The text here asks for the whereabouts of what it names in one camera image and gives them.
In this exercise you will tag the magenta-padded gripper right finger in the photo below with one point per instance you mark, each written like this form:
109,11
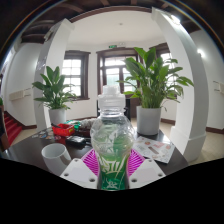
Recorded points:
146,172

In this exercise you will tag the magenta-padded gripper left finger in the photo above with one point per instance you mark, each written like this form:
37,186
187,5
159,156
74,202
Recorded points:
79,173

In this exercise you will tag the clear green-labelled drink bottle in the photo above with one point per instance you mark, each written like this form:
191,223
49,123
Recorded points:
112,140

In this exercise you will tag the white mug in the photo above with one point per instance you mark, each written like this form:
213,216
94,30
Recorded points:
55,155

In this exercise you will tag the flat black device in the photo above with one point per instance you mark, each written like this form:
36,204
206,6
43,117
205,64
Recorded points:
76,141

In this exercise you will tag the red box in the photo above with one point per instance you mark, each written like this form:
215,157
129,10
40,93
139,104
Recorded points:
64,130

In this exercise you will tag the brown basket with packets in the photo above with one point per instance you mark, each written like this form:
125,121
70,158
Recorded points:
87,125

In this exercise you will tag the large potted plant, white pot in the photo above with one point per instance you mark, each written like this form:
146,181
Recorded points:
148,120

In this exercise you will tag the small potted plant, white pot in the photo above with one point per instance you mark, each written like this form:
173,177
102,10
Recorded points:
57,116

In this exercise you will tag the wide dark-framed window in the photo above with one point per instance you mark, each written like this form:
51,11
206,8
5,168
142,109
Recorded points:
71,75

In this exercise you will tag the dark wooden glazed door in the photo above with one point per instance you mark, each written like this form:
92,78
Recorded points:
111,71

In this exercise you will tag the narrow dark-framed window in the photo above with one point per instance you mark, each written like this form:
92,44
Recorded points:
166,56

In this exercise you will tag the green exit sign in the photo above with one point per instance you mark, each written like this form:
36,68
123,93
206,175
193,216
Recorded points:
112,46

